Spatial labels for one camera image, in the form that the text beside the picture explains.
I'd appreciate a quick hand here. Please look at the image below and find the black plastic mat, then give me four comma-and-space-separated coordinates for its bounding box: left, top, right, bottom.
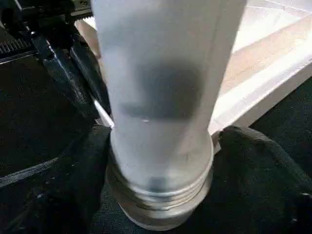
0, 29, 312, 234

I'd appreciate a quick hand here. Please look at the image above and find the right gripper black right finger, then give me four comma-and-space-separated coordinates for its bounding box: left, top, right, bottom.
211, 125, 312, 234

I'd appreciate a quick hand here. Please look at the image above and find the white plastic table top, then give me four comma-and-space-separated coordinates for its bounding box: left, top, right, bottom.
76, 0, 312, 147

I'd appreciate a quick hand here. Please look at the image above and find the white plastic table leg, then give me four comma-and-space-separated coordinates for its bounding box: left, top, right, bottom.
90, 0, 248, 231

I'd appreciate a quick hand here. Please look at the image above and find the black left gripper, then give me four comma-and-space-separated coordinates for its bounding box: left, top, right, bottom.
0, 0, 101, 122

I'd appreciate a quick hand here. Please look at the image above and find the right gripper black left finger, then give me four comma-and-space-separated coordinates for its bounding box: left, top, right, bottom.
0, 125, 114, 234

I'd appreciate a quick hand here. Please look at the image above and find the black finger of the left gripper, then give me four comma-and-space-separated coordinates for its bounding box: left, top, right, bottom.
70, 40, 114, 117

